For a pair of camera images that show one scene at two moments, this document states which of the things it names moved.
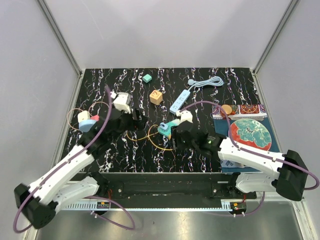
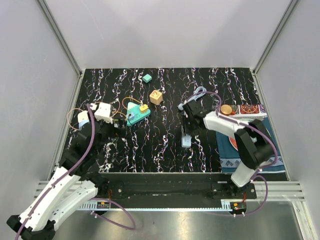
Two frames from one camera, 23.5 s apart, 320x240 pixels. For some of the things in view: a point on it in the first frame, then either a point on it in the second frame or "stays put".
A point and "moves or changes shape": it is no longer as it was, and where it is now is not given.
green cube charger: [147, 78] stays put
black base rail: [169, 186] stays put
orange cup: [227, 108] stays put
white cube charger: [83, 115] stays put
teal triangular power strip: [167, 132] moves or changes shape
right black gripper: [176, 141] to [187, 131]
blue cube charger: [163, 125] moves or changes shape
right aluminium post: [292, 5] stays put
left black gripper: [138, 124] to [117, 131]
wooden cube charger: [156, 97] stays put
